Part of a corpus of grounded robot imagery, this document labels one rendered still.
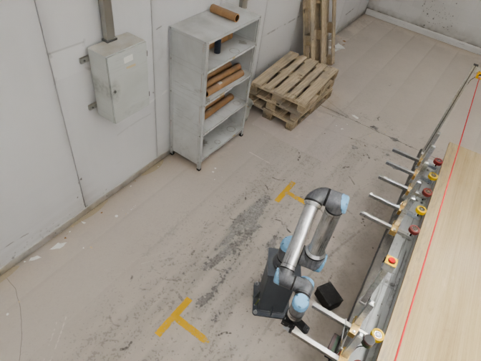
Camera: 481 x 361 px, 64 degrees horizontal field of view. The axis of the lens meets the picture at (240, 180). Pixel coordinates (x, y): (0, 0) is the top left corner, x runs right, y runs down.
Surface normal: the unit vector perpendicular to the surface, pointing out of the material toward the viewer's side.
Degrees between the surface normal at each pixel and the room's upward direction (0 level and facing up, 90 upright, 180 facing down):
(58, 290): 0
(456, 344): 0
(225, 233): 0
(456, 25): 90
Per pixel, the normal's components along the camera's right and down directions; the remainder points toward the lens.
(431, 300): 0.12, -0.70
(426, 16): -0.57, 0.53
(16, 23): 0.82, 0.47
